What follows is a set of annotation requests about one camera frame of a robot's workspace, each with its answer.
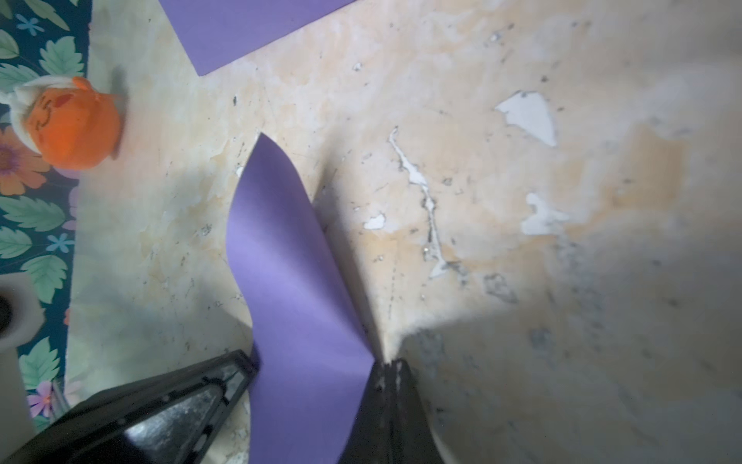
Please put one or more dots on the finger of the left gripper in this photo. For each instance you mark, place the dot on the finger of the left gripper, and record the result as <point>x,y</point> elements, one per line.
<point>169,418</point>

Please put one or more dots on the orange tiger plush toy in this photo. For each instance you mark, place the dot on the orange tiger plush toy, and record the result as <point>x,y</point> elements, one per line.
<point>66,120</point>

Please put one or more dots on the purple paper square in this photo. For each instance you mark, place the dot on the purple paper square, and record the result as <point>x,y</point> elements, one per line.
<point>314,358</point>
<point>216,33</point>

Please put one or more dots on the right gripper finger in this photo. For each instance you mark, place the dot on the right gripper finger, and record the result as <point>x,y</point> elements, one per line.
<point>391,426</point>

